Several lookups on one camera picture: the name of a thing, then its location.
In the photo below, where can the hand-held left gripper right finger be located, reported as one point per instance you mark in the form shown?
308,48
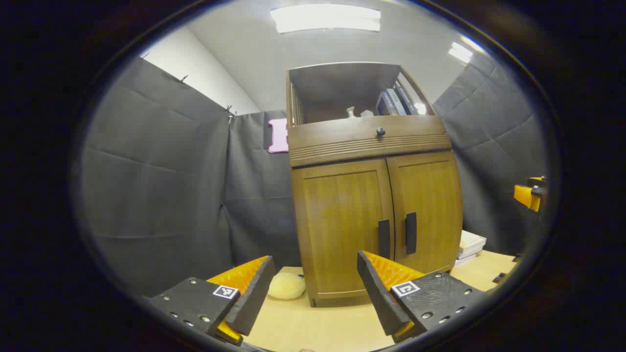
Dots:
379,298

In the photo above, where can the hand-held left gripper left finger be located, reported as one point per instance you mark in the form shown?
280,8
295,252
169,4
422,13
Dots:
254,298

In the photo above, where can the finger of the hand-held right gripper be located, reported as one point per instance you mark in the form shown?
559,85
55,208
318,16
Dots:
525,196

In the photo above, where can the wooden cabinet door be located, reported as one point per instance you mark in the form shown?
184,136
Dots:
433,195
337,220

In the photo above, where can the brown wooden shoe cabinet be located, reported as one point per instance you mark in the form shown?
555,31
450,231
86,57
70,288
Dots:
367,142

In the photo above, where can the pale yellow plush ball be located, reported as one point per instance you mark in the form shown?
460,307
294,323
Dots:
286,286

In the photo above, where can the white flat book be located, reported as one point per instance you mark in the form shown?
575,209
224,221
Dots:
464,257

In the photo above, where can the black backdrop cloth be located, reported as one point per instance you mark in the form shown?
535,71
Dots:
161,186

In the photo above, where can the small ceiling light panel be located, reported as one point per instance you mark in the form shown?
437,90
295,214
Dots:
460,52

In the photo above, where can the small white ornament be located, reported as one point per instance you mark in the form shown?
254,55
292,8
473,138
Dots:
367,114

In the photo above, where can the small clear glass ornament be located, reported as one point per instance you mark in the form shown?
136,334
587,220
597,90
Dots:
350,113

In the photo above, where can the small metal clip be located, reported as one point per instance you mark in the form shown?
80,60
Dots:
231,111

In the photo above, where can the large ceiling light panel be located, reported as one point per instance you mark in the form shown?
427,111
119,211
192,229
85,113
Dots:
325,18

